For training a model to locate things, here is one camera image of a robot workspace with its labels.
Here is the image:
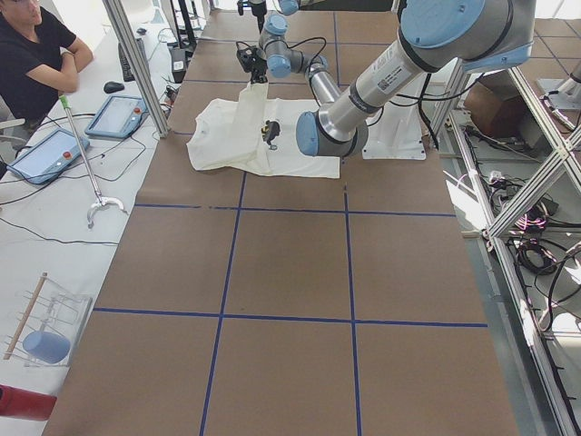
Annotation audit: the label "aluminium frame post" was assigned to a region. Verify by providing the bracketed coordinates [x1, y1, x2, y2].
[103, 0, 170, 138]

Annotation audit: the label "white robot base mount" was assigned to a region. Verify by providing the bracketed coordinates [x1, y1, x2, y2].
[355, 50, 426, 160]

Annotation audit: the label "aluminium frame right side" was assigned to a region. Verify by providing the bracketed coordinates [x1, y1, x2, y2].
[435, 0, 581, 436]

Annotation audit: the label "near blue teach pendant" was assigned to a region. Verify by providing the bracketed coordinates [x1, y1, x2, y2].
[7, 128, 81, 184]

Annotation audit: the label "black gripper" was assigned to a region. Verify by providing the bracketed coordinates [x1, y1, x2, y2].
[235, 41, 268, 84]

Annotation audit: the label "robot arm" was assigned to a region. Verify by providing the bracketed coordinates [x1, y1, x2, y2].
[296, 0, 537, 157]
[236, 1, 340, 105]

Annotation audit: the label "clear acrylic rack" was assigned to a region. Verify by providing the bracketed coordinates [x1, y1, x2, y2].
[1, 272, 94, 368]

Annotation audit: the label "metal reacher grabber tool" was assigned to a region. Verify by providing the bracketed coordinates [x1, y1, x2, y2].
[59, 94, 128, 229]

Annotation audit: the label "blue teach pendant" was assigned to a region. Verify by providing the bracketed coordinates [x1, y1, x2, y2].
[84, 94, 148, 139]
[7, 128, 81, 184]

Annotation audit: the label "red cylinder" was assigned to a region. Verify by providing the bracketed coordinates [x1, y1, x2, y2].
[1, 385, 57, 421]

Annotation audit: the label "cream long-sleeve cat shirt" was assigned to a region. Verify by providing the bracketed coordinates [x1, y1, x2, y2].
[187, 84, 340, 179]

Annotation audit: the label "black computer mouse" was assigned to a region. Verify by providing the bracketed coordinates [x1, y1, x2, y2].
[103, 81, 125, 94]

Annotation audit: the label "far blue teach pendant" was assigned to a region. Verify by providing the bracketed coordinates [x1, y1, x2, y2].
[84, 94, 148, 139]

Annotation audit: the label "black keyboard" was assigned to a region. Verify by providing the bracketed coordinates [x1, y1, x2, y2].
[118, 37, 147, 83]

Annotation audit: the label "cable bundle on floor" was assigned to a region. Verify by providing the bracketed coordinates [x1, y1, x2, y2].
[480, 167, 581, 337]

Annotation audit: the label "brown cardboard box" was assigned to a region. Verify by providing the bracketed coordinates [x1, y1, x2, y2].
[464, 71, 527, 138]

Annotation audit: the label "blue cup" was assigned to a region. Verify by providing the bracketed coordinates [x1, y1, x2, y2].
[23, 331, 71, 364]

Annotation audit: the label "person in black shirt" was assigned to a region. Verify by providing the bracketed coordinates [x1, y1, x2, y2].
[1, 1, 94, 134]

